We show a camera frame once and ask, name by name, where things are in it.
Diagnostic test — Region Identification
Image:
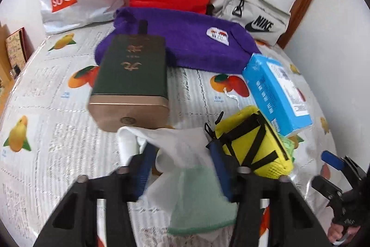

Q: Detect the yellow pouch with black straps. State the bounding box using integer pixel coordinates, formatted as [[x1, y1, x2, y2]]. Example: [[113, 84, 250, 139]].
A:
[[205, 105, 294, 179]]

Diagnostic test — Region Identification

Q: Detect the wooden bedside furniture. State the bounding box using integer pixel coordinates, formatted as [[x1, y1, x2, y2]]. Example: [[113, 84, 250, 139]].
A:
[[0, 21, 16, 111]]

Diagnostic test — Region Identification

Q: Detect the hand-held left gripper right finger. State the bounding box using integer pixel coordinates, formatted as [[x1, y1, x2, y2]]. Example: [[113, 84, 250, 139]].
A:
[[210, 141, 331, 247]]

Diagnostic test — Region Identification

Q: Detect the person's right hand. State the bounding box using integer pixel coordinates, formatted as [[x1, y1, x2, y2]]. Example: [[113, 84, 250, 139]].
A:
[[328, 221, 357, 245]]

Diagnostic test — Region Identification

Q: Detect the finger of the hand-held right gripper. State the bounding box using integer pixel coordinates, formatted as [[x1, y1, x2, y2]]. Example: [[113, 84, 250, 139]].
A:
[[321, 150, 363, 179], [311, 175, 345, 207]]

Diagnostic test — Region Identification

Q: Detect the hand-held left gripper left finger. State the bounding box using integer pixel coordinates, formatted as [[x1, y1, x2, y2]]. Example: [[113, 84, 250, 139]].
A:
[[33, 143, 158, 247]]

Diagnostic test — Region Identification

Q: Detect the light green tissue packet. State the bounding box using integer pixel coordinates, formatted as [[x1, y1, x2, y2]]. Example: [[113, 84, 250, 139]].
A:
[[277, 133, 296, 161]]

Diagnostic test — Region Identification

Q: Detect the dark green box gold base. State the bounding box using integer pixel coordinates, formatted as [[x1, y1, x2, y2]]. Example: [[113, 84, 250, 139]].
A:
[[88, 20, 170, 132]]

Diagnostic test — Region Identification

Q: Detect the light blue cardboard box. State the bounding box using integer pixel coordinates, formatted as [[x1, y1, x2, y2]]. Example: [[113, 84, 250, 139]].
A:
[[242, 53, 313, 137]]

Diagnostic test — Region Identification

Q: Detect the brown patterned box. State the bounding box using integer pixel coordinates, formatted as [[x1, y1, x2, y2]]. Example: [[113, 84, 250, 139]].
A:
[[5, 28, 29, 68]]

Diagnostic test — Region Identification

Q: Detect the purple towel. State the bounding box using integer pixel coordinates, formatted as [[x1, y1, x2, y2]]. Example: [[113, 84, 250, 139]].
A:
[[95, 7, 262, 75]]

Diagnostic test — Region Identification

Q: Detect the fruit printed bed sheet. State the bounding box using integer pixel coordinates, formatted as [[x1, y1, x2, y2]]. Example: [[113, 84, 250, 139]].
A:
[[0, 24, 347, 247]]

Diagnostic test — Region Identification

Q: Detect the grey waist bag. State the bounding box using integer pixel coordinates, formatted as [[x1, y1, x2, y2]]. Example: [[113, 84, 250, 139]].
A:
[[207, 0, 291, 46]]

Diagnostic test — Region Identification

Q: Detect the white and green cloth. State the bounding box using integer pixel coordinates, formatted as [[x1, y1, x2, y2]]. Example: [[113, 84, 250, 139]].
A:
[[136, 126, 238, 236]]

